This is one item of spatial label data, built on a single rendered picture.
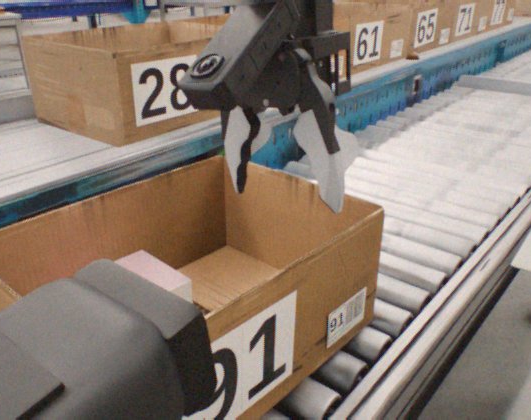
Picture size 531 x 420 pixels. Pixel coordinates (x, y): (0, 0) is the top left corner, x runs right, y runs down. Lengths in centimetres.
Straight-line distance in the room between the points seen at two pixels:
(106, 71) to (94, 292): 80
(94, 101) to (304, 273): 60
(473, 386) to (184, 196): 127
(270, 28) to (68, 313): 29
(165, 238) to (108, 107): 31
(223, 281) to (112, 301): 61
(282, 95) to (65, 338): 31
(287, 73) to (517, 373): 161
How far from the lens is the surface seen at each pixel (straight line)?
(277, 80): 44
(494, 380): 187
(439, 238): 98
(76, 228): 70
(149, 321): 18
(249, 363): 53
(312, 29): 48
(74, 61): 104
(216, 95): 38
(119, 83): 96
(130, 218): 74
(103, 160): 91
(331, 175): 43
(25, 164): 97
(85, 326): 17
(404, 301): 81
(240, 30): 42
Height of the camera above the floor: 119
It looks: 26 degrees down
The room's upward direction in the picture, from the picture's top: straight up
